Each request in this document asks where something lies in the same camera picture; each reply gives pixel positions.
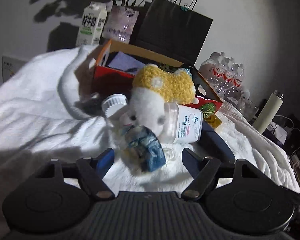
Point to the yellow and white plush toy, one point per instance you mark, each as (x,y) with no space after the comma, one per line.
(165,86)

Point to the pack of water bottles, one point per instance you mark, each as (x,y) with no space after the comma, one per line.
(223,76)

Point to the navy pouch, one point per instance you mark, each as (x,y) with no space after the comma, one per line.
(216,142)

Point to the clear glass cup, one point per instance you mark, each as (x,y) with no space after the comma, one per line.
(248,110)

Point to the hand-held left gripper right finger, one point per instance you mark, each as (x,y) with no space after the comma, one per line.
(188,158)

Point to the white fleece blanket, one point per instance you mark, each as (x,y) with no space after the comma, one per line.
(27,105)

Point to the red cardboard box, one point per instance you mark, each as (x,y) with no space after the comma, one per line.
(110,80)

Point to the black paper bag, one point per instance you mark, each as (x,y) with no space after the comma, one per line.
(175,32)

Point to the white milk carton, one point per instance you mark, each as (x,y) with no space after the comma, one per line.
(88,25)

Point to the clear plastic jar white lid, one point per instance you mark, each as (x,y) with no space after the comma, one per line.
(187,123)

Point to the cream thermos bottle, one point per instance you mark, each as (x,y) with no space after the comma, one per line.
(267,112)

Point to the teal binder clip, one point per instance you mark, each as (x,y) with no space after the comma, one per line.
(184,7)

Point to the purple glass vase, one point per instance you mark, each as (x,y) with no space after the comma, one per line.
(120,22)

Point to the plastic packet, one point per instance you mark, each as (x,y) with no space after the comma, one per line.
(146,150)

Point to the grey fuzzy cloth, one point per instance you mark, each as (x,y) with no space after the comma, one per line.
(90,102)

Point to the purple paper sheet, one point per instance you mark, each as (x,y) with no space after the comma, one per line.
(122,61)

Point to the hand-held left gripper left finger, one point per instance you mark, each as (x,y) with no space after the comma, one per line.
(105,160)

